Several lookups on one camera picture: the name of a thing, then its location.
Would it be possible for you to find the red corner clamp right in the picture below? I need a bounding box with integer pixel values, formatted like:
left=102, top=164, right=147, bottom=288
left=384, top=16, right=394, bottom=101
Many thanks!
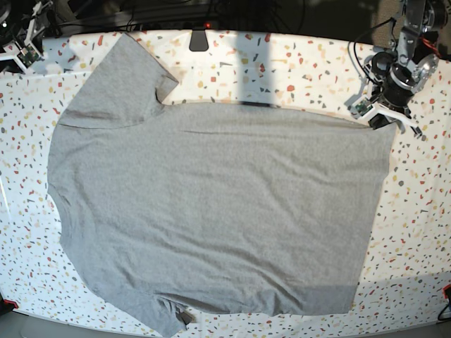
left=442, top=284, right=451, bottom=302

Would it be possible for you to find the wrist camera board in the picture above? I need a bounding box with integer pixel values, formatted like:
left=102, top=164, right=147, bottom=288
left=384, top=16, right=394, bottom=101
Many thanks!
left=18, top=46, right=40, bottom=68
left=350, top=99, right=373, bottom=119

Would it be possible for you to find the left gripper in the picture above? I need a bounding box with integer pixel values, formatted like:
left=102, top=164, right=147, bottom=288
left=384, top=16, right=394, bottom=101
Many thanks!
left=369, top=52, right=439, bottom=138

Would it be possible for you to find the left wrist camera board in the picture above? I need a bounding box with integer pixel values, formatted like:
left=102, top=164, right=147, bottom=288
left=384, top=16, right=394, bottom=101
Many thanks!
left=350, top=99, right=373, bottom=119

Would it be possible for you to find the grey T-shirt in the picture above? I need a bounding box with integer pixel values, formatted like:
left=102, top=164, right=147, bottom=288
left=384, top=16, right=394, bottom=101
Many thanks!
left=47, top=36, right=396, bottom=337

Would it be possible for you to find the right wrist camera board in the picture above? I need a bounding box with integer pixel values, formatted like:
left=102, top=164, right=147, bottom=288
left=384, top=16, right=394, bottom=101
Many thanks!
left=18, top=46, right=40, bottom=68

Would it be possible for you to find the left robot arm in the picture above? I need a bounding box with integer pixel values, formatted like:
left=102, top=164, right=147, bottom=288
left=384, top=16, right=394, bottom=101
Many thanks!
left=355, top=1, right=448, bottom=137

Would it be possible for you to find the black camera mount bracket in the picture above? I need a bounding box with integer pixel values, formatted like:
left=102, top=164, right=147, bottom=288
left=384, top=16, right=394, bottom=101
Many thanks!
left=189, top=30, right=209, bottom=52

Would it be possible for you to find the red corner clamp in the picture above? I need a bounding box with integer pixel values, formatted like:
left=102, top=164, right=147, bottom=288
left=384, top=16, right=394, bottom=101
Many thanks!
left=442, top=284, right=451, bottom=302
left=1, top=299, right=18, bottom=312

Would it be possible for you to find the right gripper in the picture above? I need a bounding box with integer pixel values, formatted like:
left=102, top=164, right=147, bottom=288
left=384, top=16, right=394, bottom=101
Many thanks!
left=1, top=20, right=45, bottom=70

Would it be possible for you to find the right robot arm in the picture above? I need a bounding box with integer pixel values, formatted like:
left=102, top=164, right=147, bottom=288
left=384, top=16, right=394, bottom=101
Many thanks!
left=1, top=1, right=54, bottom=74

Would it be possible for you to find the red corner clamp left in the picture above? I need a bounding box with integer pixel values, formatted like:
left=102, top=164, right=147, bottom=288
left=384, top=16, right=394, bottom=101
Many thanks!
left=1, top=299, right=18, bottom=312

